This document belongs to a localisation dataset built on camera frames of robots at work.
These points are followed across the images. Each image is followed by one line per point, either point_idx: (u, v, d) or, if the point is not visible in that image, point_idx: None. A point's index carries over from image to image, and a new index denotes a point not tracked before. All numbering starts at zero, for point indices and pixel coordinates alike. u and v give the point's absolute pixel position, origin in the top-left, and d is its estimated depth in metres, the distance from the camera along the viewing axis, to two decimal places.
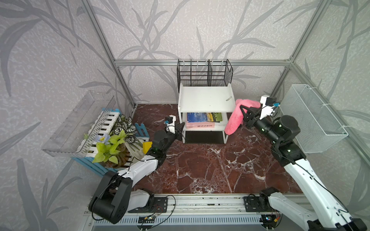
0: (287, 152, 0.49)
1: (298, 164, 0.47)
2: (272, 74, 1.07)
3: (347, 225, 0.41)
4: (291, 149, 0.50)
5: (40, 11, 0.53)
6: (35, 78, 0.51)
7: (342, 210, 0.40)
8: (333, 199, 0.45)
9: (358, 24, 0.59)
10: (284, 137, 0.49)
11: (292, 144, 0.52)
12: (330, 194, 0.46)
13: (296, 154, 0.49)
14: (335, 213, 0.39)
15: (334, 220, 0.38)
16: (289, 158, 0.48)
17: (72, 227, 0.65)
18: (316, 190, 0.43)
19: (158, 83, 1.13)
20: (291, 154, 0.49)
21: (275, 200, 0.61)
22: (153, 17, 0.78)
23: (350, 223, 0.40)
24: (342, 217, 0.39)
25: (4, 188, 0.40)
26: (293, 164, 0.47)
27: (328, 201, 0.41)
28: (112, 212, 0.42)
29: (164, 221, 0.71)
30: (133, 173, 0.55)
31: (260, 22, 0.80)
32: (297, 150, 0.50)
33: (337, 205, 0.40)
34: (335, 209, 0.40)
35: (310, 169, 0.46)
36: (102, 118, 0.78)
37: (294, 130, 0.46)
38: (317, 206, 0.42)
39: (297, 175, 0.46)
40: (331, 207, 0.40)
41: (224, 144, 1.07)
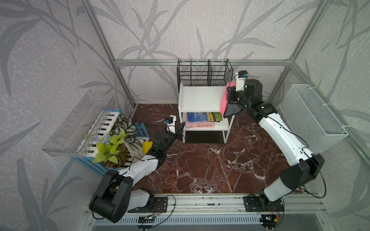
0: (260, 108, 0.54)
1: (270, 117, 0.52)
2: (272, 74, 1.07)
3: (310, 161, 0.47)
4: (264, 106, 0.55)
5: (40, 10, 0.53)
6: (35, 78, 0.51)
7: (305, 148, 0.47)
8: (297, 141, 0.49)
9: (358, 24, 0.59)
10: (252, 96, 0.57)
11: (265, 102, 0.57)
12: (295, 137, 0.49)
13: (270, 109, 0.54)
14: (299, 151, 0.45)
15: (298, 157, 0.44)
16: (263, 112, 0.53)
17: (72, 227, 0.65)
18: (286, 137, 0.48)
19: (158, 83, 1.13)
20: (264, 109, 0.54)
21: (269, 191, 0.63)
22: (153, 16, 0.78)
23: (311, 157, 0.44)
24: (305, 153, 0.45)
25: (4, 188, 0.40)
26: (265, 117, 0.52)
27: (294, 143, 0.47)
28: (113, 211, 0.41)
29: (164, 221, 0.71)
30: (134, 173, 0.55)
31: (260, 22, 0.80)
32: (269, 106, 0.55)
33: (300, 145, 0.47)
34: (299, 148, 0.46)
35: (280, 121, 0.52)
36: (102, 118, 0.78)
37: (257, 84, 0.53)
38: (284, 149, 0.48)
39: (269, 127, 0.52)
40: (297, 147, 0.46)
41: (224, 144, 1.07)
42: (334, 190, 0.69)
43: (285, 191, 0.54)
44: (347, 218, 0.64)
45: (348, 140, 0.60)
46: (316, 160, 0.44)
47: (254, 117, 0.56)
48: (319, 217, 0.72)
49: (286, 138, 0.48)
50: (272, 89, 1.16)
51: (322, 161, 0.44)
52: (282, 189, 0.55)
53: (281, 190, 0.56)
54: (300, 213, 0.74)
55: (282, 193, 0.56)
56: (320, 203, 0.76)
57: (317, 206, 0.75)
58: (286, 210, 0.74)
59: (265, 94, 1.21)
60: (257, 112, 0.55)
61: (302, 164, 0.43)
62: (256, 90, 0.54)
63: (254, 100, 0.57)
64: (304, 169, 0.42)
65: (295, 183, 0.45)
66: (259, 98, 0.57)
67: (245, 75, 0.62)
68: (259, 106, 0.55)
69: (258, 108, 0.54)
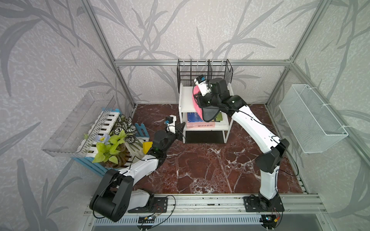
0: (231, 102, 0.55)
1: (241, 111, 0.54)
2: (272, 74, 1.07)
3: (279, 147, 0.53)
4: (233, 100, 0.56)
5: (40, 11, 0.53)
6: (35, 78, 0.51)
7: (274, 135, 0.51)
8: (267, 130, 0.52)
9: (358, 24, 0.59)
10: (219, 92, 0.59)
11: (232, 97, 0.57)
12: (264, 127, 0.52)
13: (240, 103, 0.56)
14: (270, 140, 0.50)
15: (269, 145, 0.49)
16: (234, 107, 0.54)
17: (72, 227, 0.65)
18: (256, 128, 0.52)
19: (158, 83, 1.13)
20: (234, 103, 0.55)
21: (263, 189, 0.65)
22: (153, 17, 0.78)
23: (280, 143, 0.53)
24: (275, 141, 0.50)
25: (5, 188, 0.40)
26: (237, 112, 0.54)
27: (264, 133, 0.51)
28: (113, 211, 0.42)
29: (164, 221, 0.71)
30: (134, 172, 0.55)
31: (260, 22, 0.80)
32: (238, 99, 0.56)
33: (270, 133, 0.51)
34: (270, 137, 0.50)
35: (250, 112, 0.55)
36: (102, 118, 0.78)
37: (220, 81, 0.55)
38: (256, 138, 0.53)
39: (241, 120, 0.55)
40: (267, 136, 0.50)
41: (224, 144, 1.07)
42: (334, 190, 0.69)
43: (273, 182, 0.60)
44: (348, 218, 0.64)
45: (348, 140, 0.60)
46: (283, 144, 0.49)
47: (227, 113, 0.59)
48: (319, 217, 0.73)
49: (257, 129, 0.51)
50: (272, 89, 1.16)
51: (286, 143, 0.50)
52: (270, 181, 0.59)
53: (269, 182, 0.59)
54: (300, 213, 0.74)
55: (271, 185, 0.61)
56: (320, 204, 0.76)
57: (317, 206, 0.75)
58: (286, 210, 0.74)
59: (265, 94, 1.21)
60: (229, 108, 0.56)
61: (273, 151, 0.48)
62: (221, 86, 0.56)
63: (222, 96, 0.58)
64: (274, 155, 0.47)
65: (269, 167, 0.51)
66: (227, 95, 0.59)
67: (204, 79, 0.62)
68: (230, 101, 0.55)
69: (229, 102, 0.55)
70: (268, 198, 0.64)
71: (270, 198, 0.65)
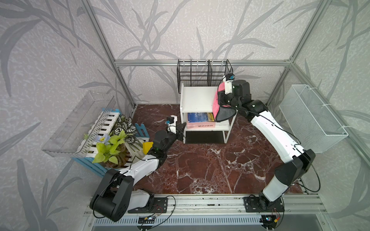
0: (251, 106, 0.54)
1: (262, 115, 0.52)
2: (272, 74, 1.07)
3: (302, 157, 0.49)
4: (254, 104, 0.55)
5: (40, 11, 0.53)
6: (35, 78, 0.51)
7: (297, 144, 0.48)
8: (289, 137, 0.48)
9: (358, 24, 0.59)
10: (241, 95, 0.57)
11: (255, 101, 0.56)
12: (287, 134, 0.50)
13: (260, 108, 0.54)
14: (292, 148, 0.46)
15: (291, 154, 0.45)
16: (253, 110, 0.53)
17: (72, 227, 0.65)
18: (277, 134, 0.49)
19: (158, 84, 1.13)
20: (255, 108, 0.54)
21: (269, 192, 0.63)
22: (153, 17, 0.78)
23: (303, 153, 0.48)
24: (297, 150, 0.46)
25: (4, 188, 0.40)
26: (257, 116, 0.52)
27: (286, 140, 0.47)
28: (114, 211, 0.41)
29: (164, 221, 0.71)
30: (134, 172, 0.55)
31: (260, 22, 0.80)
32: (259, 104, 0.55)
33: (292, 141, 0.48)
34: (291, 145, 0.47)
35: (272, 118, 0.52)
36: (102, 118, 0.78)
37: (243, 83, 0.54)
38: (277, 145, 0.49)
39: (262, 125, 0.52)
40: (289, 144, 0.47)
41: (224, 144, 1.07)
42: (334, 190, 0.69)
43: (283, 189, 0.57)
44: (348, 218, 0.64)
45: (348, 141, 0.60)
46: (307, 154, 0.45)
47: (246, 116, 0.57)
48: (319, 217, 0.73)
49: (278, 135, 0.48)
50: (272, 89, 1.16)
51: (312, 155, 0.45)
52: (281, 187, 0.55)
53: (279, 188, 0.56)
54: (300, 213, 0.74)
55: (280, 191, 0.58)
56: (321, 204, 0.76)
57: (317, 206, 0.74)
58: (286, 211, 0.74)
59: (265, 94, 1.21)
60: (248, 111, 0.55)
61: (295, 161, 0.43)
62: (244, 88, 0.55)
63: (244, 99, 0.57)
64: (297, 165, 0.43)
65: (289, 179, 0.47)
66: (248, 98, 0.58)
67: (231, 77, 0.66)
68: (250, 105, 0.54)
69: (249, 106, 0.54)
70: (269, 199, 0.64)
71: (272, 200, 0.65)
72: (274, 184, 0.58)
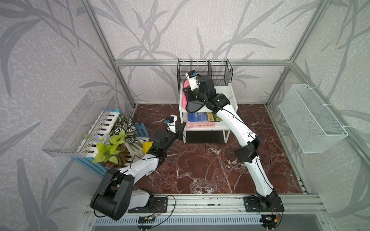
0: (216, 100, 0.61)
1: (225, 109, 0.60)
2: (272, 74, 1.07)
3: (255, 141, 0.62)
4: (218, 98, 0.61)
5: (40, 11, 0.53)
6: (35, 78, 0.51)
7: (251, 132, 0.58)
8: (245, 126, 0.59)
9: (358, 24, 0.59)
10: (205, 91, 0.63)
11: (219, 95, 0.63)
12: (244, 123, 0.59)
13: (224, 101, 0.62)
14: (247, 135, 0.58)
15: (246, 140, 0.57)
16: (218, 105, 0.60)
17: (72, 227, 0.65)
18: (236, 124, 0.59)
19: (158, 83, 1.13)
20: (219, 102, 0.61)
21: (258, 186, 0.67)
22: (153, 17, 0.78)
23: (256, 138, 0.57)
24: (251, 136, 0.58)
25: (4, 188, 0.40)
26: (221, 109, 0.60)
27: (243, 129, 0.59)
28: (114, 210, 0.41)
29: (164, 221, 0.71)
30: (135, 171, 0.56)
31: (260, 22, 0.80)
32: (223, 97, 0.62)
33: (248, 129, 0.59)
34: (247, 133, 0.58)
35: (233, 110, 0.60)
36: (102, 118, 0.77)
37: (207, 80, 0.59)
38: (235, 132, 0.60)
39: (224, 117, 0.61)
40: (244, 133, 0.58)
41: (224, 144, 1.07)
42: (333, 190, 0.69)
43: (257, 173, 0.64)
44: (347, 218, 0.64)
45: (348, 140, 0.60)
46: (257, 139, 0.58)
47: (213, 109, 0.63)
48: (319, 217, 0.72)
49: (236, 125, 0.59)
50: (272, 89, 1.16)
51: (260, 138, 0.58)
52: (254, 172, 0.64)
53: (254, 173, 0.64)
54: (300, 213, 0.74)
55: (260, 178, 0.65)
56: (320, 204, 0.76)
57: (317, 206, 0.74)
58: (286, 210, 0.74)
59: (265, 94, 1.21)
60: (214, 106, 0.61)
61: (249, 146, 0.56)
62: (208, 85, 0.60)
63: (209, 94, 0.63)
64: (250, 148, 0.56)
65: (244, 158, 0.61)
66: (213, 92, 0.64)
67: (194, 74, 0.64)
68: (216, 99, 0.61)
69: (214, 101, 0.61)
70: (265, 196, 0.65)
71: (267, 195, 0.66)
72: (251, 174, 0.67)
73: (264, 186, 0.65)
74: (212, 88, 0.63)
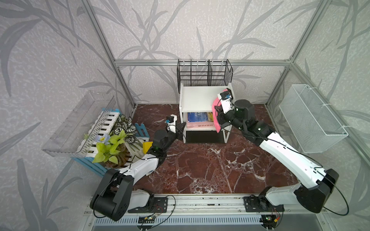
0: (257, 129, 0.51)
1: (270, 139, 0.49)
2: (272, 74, 1.07)
3: (326, 180, 0.44)
4: (260, 127, 0.52)
5: (40, 11, 0.53)
6: (35, 78, 0.51)
7: (317, 167, 0.43)
8: (306, 159, 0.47)
9: (358, 24, 0.59)
10: (246, 118, 0.52)
11: (260, 123, 0.53)
12: (303, 156, 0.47)
13: (267, 130, 0.51)
14: (313, 172, 0.42)
15: (313, 178, 0.41)
16: (260, 134, 0.50)
17: (72, 227, 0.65)
18: (293, 158, 0.45)
19: (158, 83, 1.13)
20: (261, 131, 0.51)
21: (274, 198, 0.61)
22: (153, 17, 0.78)
23: (325, 175, 0.44)
24: (319, 173, 0.42)
25: (4, 188, 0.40)
26: (266, 141, 0.48)
27: (304, 164, 0.43)
28: (114, 210, 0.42)
29: (164, 221, 0.71)
30: (134, 171, 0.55)
31: (260, 22, 0.80)
32: (265, 126, 0.52)
33: (310, 163, 0.44)
34: (311, 168, 0.43)
35: (282, 139, 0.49)
36: (102, 118, 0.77)
37: (248, 107, 0.50)
38: (295, 170, 0.45)
39: (273, 149, 0.48)
40: (308, 168, 0.43)
41: (224, 144, 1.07)
42: (334, 190, 0.69)
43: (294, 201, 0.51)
44: (347, 218, 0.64)
45: (348, 140, 0.60)
46: (332, 176, 0.41)
47: (254, 140, 0.53)
48: (319, 217, 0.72)
49: (295, 160, 0.44)
50: (272, 89, 1.16)
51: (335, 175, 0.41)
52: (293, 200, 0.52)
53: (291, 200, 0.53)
54: (300, 213, 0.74)
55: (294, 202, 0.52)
56: None
57: None
58: (286, 210, 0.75)
59: (265, 94, 1.21)
60: (256, 136, 0.51)
61: (321, 187, 0.39)
62: (249, 112, 0.50)
63: (248, 122, 0.53)
64: (325, 191, 0.39)
65: (318, 206, 0.41)
66: (254, 118, 0.54)
67: (228, 96, 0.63)
68: (256, 128, 0.51)
69: (255, 130, 0.51)
70: (272, 204, 0.63)
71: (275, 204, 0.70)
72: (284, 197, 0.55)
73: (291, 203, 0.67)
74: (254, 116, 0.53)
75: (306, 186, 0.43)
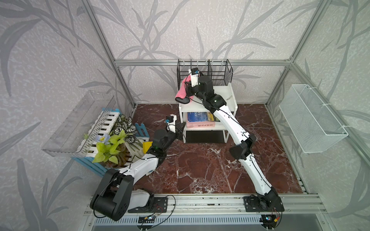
0: (213, 101, 0.65)
1: (221, 109, 0.64)
2: (272, 74, 1.07)
3: (248, 140, 0.66)
4: (216, 99, 0.65)
5: (40, 11, 0.53)
6: (35, 78, 0.51)
7: (245, 131, 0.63)
8: (240, 126, 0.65)
9: (358, 24, 0.59)
10: (205, 91, 0.66)
11: (217, 96, 0.67)
12: (239, 124, 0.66)
13: (220, 102, 0.65)
14: (241, 134, 0.62)
15: (240, 138, 0.61)
16: (215, 105, 0.64)
17: (72, 227, 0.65)
18: (231, 124, 0.63)
19: (158, 83, 1.13)
20: (216, 102, 0.65)
21: (255, 184, 0.68)
22: (153, 17, 0.78)
23: (248, 137, 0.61)
24: (245, 135, 0.62)
25: (4, 188, 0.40)
26: (218, 109, 0.64)
27: (238, 129, 0.63)
28: (114, 210, 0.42)
29: (164, 221, 0.71)
30: (134, 171, 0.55)
31: (260, 22, 0.80)
32: (219, 99, 0.66)
33: (242, 129, 0.63)
34: (241, 132, 0.62)
35: (229, 111, 0.65)
36: (102, 118, 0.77)
37: (208, 82, 0.62)
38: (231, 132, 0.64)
39: (221, 117, 0.65)
40: (239, 132, 0.62)
41: (224, 144, 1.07)
42: (333, 190, 0.69)
43: (254, 172, 0.67)
44: (347, 218, 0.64)
45: (348, 140, 0.60)
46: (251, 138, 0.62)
47: (210, 109, 0.68)
48: (319, 217, 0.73)
49: (232, 125, 0.63)
50: (272, 89, 1.16)
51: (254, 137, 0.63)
52: (252, 172, 0.66)
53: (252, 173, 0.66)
54: (299, 213, 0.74)
55: (257, 177, 0.67)
56: (320, 203, 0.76)
57: (317, 206, 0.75)
58: (286, 210, 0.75)
59: (265, 94, 1.21)
60: (212, 106, 0.65)
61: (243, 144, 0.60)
62: (208, 86, 0.63)
63: (207, 95, 0.67)
64: (244, 147, 0.60)
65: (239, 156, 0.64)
66: (211, 93, 0.68)
67: (196, 71, 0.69)
68: (213, 100, 0.65)
69: (212, 102, 0.65)
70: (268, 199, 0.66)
71: (265, 193, 0.66)
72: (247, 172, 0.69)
73: (261, 184, 0.67)
74: (212, 90, 0.67)
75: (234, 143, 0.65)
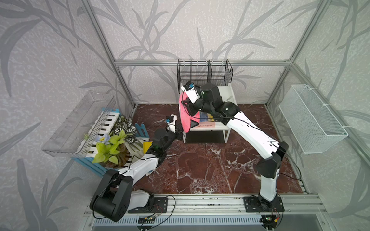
0: (224, 109, 0.53)
1: (235, 118, 0.52)
2: (272, 74, 1.07)
3: (279, 150, 0.52)
4: (227, 107, 0.54)
5: (41, 11, 0.53)
6: (35, 78, 0.51)
7: (273, 140, 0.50)
8: (264, 134, 0.50)
9: (358, 24, 0.59)
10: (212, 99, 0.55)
11: (227, 104, 0.55)
12: (261, 132, 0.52)
13: (233, 110, 0.53)
14: (269, 145, 0.48)
15: (269, 150, 0.47)
16: (228, 113, 0.52)
17: (72, 227, 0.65)
18: (253, 134, 0.50)
19: (158, 83, 1.13)
20: (228, 110, 0.53)
21: (264, 192, 0.64)
22: (153, 17, 0.78)
23: (278, 147, 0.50)
24: (274, 145, 0.48)
25: (5, 188, 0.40)
26: (232, 119, 0.51)
27: (263, 138, 0.49)
28: (114, 211, 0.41)
29: (164, 221, 0.71)
30: (133, 172, 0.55)
31: (260, 22, 0.80)
32: (232, 106, 0.54)
33: (268, 137, 0.50)
34: (268, 142, 0.49)
35: (245, 118, 0.53)
36: (102, 118, 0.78)
37: (212, 88, 0.52)
38: (255, 143, 0.50)
39: (238, 127, 0.52)
40: (266, 142, 0.49)
41: (224, 144, 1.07)
42: (334, 190, 0.69)
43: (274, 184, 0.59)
44: (347, 218, 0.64)
45: (348, 140, 0.60)
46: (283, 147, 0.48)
47: (222, 121, 0.55)
48: (319, 217, 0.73)
49: (255, 135, 0.50)
50: (272, 89, 1.16)
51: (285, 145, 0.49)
52: (271, 184, 0.57)
53: (270, 185, 0.58)
54: (299, 213, 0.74)
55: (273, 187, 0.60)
56: (320, 204, 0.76)
57: (317, 206, 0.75)
58: (286, 211, 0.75)
59: (265, 94, 1.21)
60: (223, 115, 0.53)
61: (275, 157, 0.46)
62: (214, 93, 0.52)
63: (215, 103, 0.55)
64: (277, 160, 0.46)
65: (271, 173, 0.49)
66: (219, 100, 0.56)
67: (191, 86, 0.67)
68: (224, 109, 0.53)
69: (222, 110, 0.53)
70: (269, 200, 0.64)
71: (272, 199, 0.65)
72: (262, 182, 0.61)
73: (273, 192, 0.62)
74: (219, 97, 0.56)
75: (262, 156, 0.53)
